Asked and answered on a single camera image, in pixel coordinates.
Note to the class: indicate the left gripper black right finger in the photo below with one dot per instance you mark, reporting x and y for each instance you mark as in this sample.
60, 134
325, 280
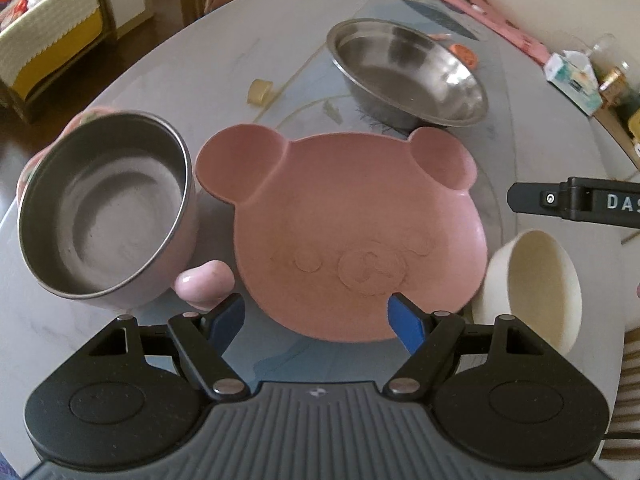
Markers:
499, 392

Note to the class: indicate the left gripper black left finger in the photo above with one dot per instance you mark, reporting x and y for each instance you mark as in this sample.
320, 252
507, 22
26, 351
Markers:
133, 393

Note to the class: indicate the pink mug with steel liner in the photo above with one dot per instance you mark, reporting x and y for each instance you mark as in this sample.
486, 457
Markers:
108, 215

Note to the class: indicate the pink bear-shaped plate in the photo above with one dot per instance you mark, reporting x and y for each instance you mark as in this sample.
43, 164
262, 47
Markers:
328, 227

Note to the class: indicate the large stainless steel bowl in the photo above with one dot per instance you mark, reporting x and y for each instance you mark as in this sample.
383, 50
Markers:
402, 78

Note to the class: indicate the glass jar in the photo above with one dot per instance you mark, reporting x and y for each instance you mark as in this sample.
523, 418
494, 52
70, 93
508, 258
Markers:
610, 64

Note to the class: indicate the wooden chair right side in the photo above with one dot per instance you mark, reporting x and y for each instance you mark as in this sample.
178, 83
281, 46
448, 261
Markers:
622, 440

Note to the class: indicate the tissue box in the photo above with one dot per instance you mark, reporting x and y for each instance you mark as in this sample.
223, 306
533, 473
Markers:
571, 73

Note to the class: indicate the orange tape measure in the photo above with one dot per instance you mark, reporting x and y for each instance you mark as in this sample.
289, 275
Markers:
466, 55

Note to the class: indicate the pink pen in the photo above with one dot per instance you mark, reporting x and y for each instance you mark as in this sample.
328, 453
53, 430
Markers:
439, 37

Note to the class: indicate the pink paper sheet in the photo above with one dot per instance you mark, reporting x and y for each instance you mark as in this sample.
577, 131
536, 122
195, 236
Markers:
486, 14

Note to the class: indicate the small beige tape roll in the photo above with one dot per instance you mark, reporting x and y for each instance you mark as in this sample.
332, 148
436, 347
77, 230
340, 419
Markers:
259, 92

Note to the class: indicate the sofa with white cover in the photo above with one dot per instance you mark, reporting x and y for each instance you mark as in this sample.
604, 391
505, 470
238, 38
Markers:
41, 39

